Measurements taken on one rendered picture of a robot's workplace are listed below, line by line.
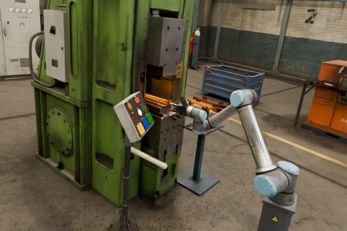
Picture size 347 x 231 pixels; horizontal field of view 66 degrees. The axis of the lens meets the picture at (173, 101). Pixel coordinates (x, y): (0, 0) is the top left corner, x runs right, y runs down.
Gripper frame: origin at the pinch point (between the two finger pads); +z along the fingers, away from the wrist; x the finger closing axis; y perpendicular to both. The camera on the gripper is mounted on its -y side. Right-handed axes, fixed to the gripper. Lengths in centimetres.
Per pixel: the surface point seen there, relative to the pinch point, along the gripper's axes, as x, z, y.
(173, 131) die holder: 4.4, -3.7, 29.3
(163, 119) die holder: -13.5, -3.3, 13.0
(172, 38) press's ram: -3, 4, -58
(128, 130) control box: -71, -18, 1
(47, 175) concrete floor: -62, 109, 104
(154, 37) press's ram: -18, 12, -58
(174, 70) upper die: 3.4, 3.3, -29.4
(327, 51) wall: 757, -15, -20
